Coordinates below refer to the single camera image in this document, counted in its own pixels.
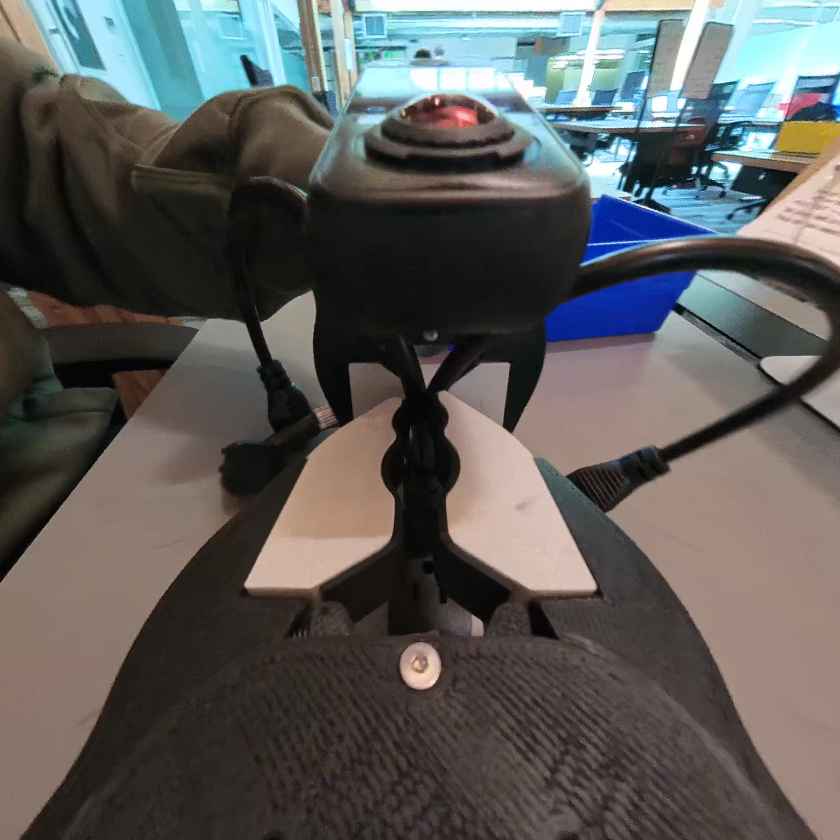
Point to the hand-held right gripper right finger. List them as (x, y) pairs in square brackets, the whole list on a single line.
[(512, 518)]

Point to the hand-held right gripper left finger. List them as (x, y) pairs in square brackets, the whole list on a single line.
[(328, 518)]

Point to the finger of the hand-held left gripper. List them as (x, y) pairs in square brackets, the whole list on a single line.
[(371, 387), (489, 394)]

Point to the person's left forearm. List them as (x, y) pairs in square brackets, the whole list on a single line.
[(131, 197)]

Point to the blue plastic bin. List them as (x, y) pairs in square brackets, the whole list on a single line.
[(630, 295)]

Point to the dark office desk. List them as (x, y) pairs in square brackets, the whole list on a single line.
[(630, 128)]

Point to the black chair armrest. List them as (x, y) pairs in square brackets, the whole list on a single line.
[(118, 348)]

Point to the whiteboard on stand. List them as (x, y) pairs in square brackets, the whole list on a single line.
[(707, 59), (666, 56)]

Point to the printed instruction board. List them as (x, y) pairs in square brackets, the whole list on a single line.
[(807, 210)]

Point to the yellow bin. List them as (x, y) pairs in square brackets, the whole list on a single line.
[(810, 138)]

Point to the black and red office chair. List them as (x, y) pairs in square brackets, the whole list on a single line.
[(814, 98)]

